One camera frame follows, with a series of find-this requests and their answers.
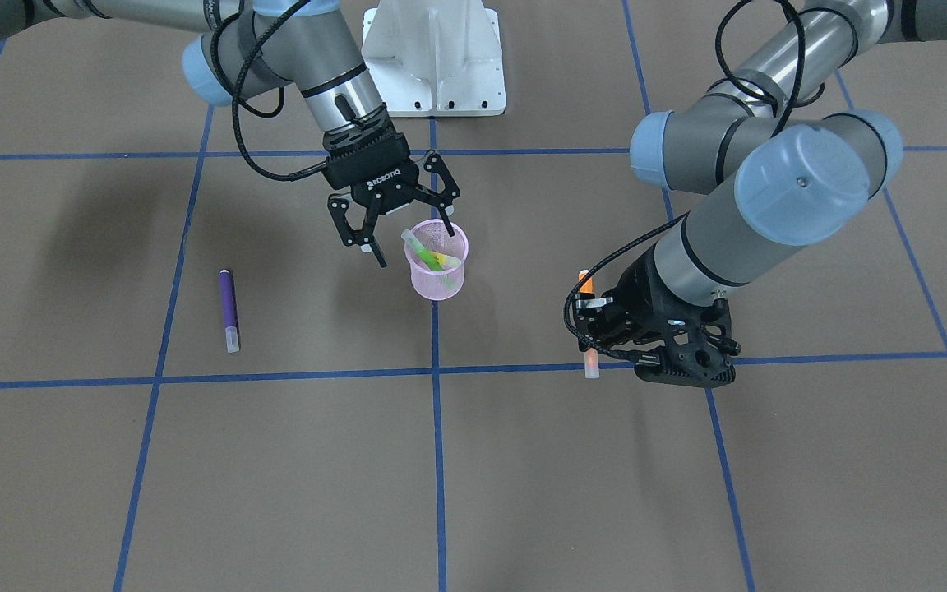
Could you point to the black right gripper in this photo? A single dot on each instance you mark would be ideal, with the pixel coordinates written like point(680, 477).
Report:
point(381, 182)

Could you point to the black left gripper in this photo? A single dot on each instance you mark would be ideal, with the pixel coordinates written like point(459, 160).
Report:
point(636, 290)

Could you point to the green highlighter pen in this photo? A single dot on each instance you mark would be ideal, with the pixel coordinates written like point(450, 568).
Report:
point(418, 249)

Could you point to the yellow highlighter pen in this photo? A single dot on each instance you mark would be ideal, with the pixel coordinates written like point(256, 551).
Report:
point(435, 261)

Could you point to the purple highlighter pen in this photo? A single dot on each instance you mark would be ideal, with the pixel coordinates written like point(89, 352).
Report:
point(229, 311)

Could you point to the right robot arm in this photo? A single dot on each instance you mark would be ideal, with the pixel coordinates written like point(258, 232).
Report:
point(246, 48)

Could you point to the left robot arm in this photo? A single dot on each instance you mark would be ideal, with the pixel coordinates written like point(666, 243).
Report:
point(771, 184)

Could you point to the pink mesh pen holder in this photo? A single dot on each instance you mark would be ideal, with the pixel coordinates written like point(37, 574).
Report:
point(438, 286)

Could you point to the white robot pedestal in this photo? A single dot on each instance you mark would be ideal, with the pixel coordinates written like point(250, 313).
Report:
point(436, 59)

